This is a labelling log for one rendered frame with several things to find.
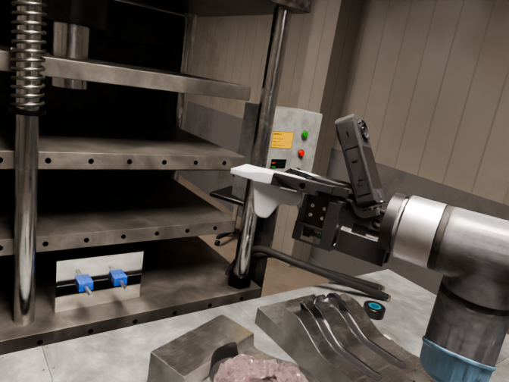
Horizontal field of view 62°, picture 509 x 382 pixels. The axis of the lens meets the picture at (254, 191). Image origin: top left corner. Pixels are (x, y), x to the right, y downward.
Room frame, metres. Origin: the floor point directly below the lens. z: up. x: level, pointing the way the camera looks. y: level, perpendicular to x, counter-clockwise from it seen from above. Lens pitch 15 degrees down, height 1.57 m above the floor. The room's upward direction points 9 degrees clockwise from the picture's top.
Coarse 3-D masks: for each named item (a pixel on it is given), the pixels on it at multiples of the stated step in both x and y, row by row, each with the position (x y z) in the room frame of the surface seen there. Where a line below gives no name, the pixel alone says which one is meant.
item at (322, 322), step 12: (324, 300) 1.20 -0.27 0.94; (336, 300) 1.22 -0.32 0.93; (312, 312) 1.16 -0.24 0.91; (348, 312) 1.18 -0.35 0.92; (324, 324) 1.10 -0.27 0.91; (348, 324) 1.14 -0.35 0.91; (324, 336) 1.06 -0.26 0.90; (360, 336) 1.12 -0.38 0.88; (336, 348) 1.04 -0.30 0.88; (372, 348) 1.08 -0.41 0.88; (348, 360) 1.00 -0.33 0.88; (360, 360) 1.00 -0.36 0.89; (396, 360) 1.03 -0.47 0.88; (372, 372) 0.96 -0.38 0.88
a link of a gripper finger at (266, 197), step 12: (240, 168) 0.50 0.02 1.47; (252, 168) 0.50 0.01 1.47; (264, 168) 0.51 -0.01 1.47; (252, 180) 0.49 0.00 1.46; (264, 180) 0.49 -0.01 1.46; (252, 192) 0.50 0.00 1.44; (264, 192) 0.49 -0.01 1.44; (276, 192) 0.50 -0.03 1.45; (288, 192) 0.50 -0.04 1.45; (300, 192) 0.50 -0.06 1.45; (264, 204) 0.49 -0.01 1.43; (276, 204) 0.49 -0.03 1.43; (288, 204) 0.49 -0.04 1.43; (264, 216) 0.49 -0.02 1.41
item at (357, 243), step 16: (320, 176) 0.54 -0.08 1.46; (336, 192) 0.48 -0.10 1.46; (352, 192) 0.49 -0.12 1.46; (304, 208) 0.51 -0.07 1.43; (320, 208) 0.50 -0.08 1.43; (336, 208) 0.48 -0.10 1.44; (352, 208) 0.49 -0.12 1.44; (368, 208) 0.48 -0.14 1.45; (384, 208) 0.49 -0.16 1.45; (304, 224) 0.49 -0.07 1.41; (320, 224) 0.49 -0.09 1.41; (336, 224) 0.47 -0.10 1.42; (352, 224) 0.48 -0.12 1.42; (368, 224) 0.48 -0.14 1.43; (384, 224) 0.45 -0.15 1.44; (304, 240) 0.49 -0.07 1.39; (320, 240) 0.48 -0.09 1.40; (336, 240) 0.48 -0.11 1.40; (352, 240) 0.48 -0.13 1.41; (368, 240) 0.47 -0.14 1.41; (384, 240) 0.45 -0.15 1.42; (368, 256) 0.46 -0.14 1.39; (384, 256) 0.46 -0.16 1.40
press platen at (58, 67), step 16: (0, 48) 1.25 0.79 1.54; (0, 64) 1.08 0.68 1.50; (48, 64) 1.15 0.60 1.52; (64, 64) 1.17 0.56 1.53; (80, 64) 1.19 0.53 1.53; (96, 64) 1.22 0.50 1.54; (112, 64) 1.45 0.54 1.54; (128, 64) 1.91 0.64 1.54; (96, 80) 1.22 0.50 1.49; (112, 80) 1.25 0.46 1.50; (128, 80) 1.28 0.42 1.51; (144, 80) 1.31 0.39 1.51; (160, 80) 1.34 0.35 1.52; (176, 80) 1.37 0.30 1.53; (192, 80) 1.41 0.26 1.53; (208, 80) 1.45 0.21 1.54; (224, 96) 1.49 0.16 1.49; (240, 96) 1.53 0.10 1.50
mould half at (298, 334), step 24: (264, 312) 1.21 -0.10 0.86; (288, 312) 1.12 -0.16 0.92; (336, 312) 1.16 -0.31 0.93; (360, 312) 1.20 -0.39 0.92; (288, 336) 1.10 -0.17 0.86; (312, 336) 1.05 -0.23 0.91; (336, 336) 1.08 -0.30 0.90; (384, 336) 1.14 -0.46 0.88; (312, 360) 1.02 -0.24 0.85; (336, 360) 0.99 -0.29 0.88; (384, 360) 1.02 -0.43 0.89; (408, 360) 1.03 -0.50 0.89
